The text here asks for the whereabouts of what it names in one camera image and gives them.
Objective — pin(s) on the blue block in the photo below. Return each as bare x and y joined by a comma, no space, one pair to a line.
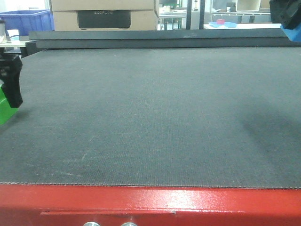
294,35

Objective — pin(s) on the dark grey conveyor belt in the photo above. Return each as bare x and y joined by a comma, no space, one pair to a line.
205,117

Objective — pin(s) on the dark grey conveyor rail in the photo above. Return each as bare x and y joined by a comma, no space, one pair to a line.
215,38

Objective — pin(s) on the red conveyor frame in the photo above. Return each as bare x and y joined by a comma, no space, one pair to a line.
47,205

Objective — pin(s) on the black vertical pole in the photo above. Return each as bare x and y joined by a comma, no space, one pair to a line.
188,17

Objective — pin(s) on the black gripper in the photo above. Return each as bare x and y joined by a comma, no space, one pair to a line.
286,12

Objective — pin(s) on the lower cardboard box with handle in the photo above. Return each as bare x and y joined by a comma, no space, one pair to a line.
141,20

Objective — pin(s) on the white table left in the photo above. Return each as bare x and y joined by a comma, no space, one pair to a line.
14,44

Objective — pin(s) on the small blue tray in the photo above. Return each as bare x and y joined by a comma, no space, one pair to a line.
224,25

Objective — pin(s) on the white paper cup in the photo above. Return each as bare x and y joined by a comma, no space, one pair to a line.
13,35

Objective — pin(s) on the upper cardboard box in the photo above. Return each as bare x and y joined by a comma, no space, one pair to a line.
75,5

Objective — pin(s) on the green toy block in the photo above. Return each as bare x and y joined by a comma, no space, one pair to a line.
6,111

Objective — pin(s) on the pink small block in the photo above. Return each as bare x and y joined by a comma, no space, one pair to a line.
220,21

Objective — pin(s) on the blue plastic crate background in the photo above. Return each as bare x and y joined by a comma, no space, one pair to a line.
28,20

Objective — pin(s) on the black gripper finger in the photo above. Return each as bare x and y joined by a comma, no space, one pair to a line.
10,69

